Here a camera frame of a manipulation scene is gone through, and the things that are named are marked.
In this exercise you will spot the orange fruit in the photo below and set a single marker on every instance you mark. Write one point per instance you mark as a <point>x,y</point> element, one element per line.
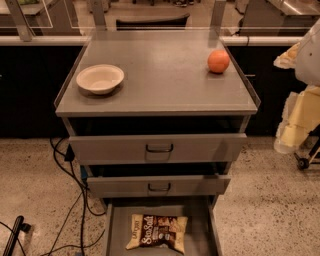
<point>218,61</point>

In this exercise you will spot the white counter rail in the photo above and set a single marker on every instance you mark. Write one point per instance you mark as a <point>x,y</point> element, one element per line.
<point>81,40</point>

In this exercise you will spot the grey bottom drawer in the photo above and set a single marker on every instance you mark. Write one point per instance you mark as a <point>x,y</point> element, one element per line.
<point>200,236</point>

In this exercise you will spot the grey drawer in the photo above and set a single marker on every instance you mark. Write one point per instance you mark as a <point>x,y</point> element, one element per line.
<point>200,236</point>
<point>156,186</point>
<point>145,149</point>

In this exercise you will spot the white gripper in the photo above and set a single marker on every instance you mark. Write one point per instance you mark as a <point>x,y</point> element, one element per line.
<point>309,58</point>

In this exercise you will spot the grey metal drawer cabinet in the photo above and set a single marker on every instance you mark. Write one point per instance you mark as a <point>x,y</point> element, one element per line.
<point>167,89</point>

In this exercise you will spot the grey top drawer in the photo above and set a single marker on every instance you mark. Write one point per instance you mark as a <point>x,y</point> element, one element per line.
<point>145,149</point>

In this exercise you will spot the grey middle drawer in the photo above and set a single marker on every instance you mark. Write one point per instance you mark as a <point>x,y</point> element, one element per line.
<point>156,186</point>

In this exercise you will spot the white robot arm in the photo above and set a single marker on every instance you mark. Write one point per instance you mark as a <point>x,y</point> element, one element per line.
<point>307,68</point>

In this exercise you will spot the dark chair back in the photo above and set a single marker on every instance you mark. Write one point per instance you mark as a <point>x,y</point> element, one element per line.
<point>178,22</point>

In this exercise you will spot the grey metal post left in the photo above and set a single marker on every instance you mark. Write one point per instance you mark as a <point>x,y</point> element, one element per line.
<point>20,21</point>

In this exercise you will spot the brown sea salt chip bag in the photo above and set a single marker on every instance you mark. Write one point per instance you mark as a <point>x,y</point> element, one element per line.
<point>155,231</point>

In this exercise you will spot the black wheeled stand base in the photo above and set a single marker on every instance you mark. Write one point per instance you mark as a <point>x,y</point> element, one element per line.
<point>313,157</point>

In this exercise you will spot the black bar on floor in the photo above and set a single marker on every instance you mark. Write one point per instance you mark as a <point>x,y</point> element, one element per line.
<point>19,226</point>

